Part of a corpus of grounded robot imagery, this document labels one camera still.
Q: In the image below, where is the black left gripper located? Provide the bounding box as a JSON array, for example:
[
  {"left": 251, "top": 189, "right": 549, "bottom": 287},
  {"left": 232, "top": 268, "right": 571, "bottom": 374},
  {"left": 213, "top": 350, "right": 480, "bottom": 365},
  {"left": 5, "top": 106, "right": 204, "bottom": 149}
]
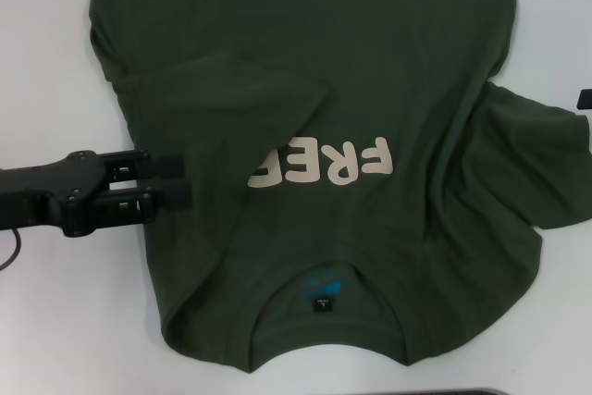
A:
[{"left": 0, "top": 148, "right": 194, "bottom": 239}]

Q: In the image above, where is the dark green FREE t-shirt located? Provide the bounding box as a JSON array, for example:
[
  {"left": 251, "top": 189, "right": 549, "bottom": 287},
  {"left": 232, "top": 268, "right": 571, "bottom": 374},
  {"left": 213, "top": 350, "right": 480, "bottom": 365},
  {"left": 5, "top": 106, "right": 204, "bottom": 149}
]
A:
[{"left": 87, "top": 0, "right": 592, "bottom": 376}]

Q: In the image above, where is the black cable with silver plug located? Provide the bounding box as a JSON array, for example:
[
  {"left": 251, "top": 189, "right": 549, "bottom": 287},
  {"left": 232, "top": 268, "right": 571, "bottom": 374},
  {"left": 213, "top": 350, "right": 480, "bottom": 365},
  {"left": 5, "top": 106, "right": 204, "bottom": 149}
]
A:
[{"left": 0, "top": 227, "right": 23, "bottom": 272}]

